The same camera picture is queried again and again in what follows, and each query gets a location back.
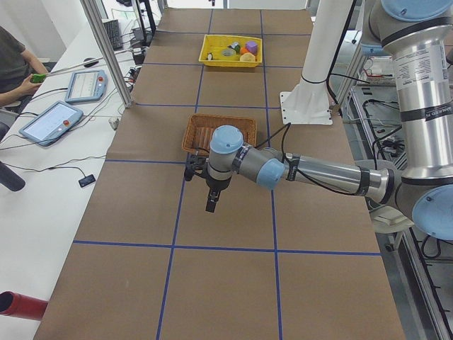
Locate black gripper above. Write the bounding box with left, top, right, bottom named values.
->
left=205, top=174, right=231, bottom=213

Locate yellow tape roll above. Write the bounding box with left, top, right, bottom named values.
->
left=221, top=48, right=236, bottom=57

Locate brown wicker basket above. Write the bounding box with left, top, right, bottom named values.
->
left=182, top=114, right=257, bottom=156

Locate yellow plastic basket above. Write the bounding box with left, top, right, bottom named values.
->
left=199, top=35, right=263, bottom=68

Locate small black puck device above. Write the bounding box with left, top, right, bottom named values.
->
left=78, top=174, right=96, bottom=188

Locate toy croissant bread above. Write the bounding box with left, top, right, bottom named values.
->
left=239, top=52, right=256, bottom=63

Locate small printed can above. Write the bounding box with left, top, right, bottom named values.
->
left=228, top=42, right=241, bottom=52

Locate purple foam cube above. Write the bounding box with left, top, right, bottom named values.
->
left=245, top=40, right=258, bottom=55

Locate far teach pendant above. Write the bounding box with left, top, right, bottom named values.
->
left=65, top=70, right=108, bottom=103

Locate teach pendant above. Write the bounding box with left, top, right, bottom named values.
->
left=65, top=70, right=108, bottom=103
left=19, top=101, right=83, bottom=147

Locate near teach pendant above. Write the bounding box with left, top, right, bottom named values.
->
left=19, top=101, right=83, bottom=147

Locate black keyboard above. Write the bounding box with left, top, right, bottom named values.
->
left=103, top=19, right=123, bottom=51

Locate red cylinder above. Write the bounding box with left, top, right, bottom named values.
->
left=1, top=291, right=48, bottom=321

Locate seated person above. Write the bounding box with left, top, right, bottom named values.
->
left=0, top=25, right=50, bottom=142

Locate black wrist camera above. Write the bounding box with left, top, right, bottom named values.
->
left=184, top=154, right=207, bottom=182

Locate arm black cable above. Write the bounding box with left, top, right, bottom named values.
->
left=254, top=122, right=355, bottom=196

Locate white pedestal column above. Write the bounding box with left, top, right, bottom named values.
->
left=280, top=0, right=355, bottom=125

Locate aluminium frame post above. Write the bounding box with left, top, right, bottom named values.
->
left=80, top=0, right=132, bottom=108

